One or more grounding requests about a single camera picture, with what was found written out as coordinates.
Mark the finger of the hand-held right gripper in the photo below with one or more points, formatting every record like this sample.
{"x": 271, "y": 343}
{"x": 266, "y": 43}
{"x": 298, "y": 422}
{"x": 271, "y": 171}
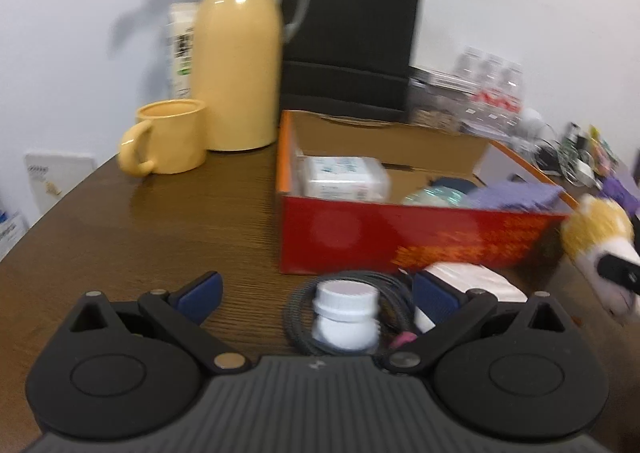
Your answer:
{"x": 620, "y": 273}

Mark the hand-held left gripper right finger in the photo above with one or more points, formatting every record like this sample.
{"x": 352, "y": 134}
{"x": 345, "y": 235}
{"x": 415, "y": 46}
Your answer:
{"x": 430, "y": 300}

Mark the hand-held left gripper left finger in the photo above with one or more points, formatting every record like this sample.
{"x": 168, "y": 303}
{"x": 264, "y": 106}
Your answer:
{"x": 200, "y": 298}

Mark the yellow and white plush toy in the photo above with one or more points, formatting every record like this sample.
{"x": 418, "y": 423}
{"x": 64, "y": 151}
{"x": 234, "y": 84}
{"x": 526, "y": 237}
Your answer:
{"x": 595, "y": 228}

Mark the white pill bottle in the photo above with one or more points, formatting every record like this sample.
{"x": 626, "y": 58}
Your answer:
{"x": 345, "y": 313}

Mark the red cardboard box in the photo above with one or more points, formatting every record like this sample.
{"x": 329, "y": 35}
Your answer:
{"x": 360, "y": 238}

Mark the iridescent plastic bag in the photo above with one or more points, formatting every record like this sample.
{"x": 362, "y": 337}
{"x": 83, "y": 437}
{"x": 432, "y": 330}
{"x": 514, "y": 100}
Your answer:
{"x": 432, "y": 195}

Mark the navy zip case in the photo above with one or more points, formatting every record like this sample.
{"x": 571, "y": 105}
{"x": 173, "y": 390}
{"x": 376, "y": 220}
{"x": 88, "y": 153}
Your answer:
{"x": 452, "y": 184}

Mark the purple linen pouch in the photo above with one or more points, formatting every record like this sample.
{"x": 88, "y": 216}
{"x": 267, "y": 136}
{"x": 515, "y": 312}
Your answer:
{"x": 515, "y": 195}

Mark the clear plastic swab box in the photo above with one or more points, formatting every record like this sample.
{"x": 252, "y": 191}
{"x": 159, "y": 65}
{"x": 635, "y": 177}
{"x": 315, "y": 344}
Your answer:
{"x": 345, "y": 178}

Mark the purple tissue pack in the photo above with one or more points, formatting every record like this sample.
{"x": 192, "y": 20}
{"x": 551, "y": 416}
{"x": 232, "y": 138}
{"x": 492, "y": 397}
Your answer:
{"x": 622, "y": 190}

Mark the white charger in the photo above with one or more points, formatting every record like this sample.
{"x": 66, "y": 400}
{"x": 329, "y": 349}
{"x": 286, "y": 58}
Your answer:
{"x": 582, "y": 173}

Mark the colourful snack packet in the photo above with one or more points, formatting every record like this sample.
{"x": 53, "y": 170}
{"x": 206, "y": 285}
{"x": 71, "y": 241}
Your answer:
{"x": 602, "y": 145}

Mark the yellow mug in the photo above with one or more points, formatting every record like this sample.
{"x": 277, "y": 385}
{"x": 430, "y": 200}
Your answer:
{"x": 170, "y": 138}

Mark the white flat box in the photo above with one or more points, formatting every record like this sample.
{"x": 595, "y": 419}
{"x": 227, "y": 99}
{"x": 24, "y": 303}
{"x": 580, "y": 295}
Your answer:
{"x": 57, "y": 183}

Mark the clear food container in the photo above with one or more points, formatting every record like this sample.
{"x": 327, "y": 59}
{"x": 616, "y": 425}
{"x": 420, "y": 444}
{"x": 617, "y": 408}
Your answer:
{"x": 432, "y": 103}

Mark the printed booklet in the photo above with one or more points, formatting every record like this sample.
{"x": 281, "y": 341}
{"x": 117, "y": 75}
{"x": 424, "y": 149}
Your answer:
{"x": 10, "y": 228}

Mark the yellow thermos jug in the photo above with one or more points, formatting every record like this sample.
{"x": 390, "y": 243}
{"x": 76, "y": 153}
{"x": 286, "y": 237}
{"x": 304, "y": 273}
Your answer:
{"x": 237, "y": 63}

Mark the milk carton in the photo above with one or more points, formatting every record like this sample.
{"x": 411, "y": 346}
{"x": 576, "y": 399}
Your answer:
{"x": 182, "y": 48}

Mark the black paper bag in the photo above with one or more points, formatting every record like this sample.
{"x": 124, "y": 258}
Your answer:
{"x": 350, "y": 33}

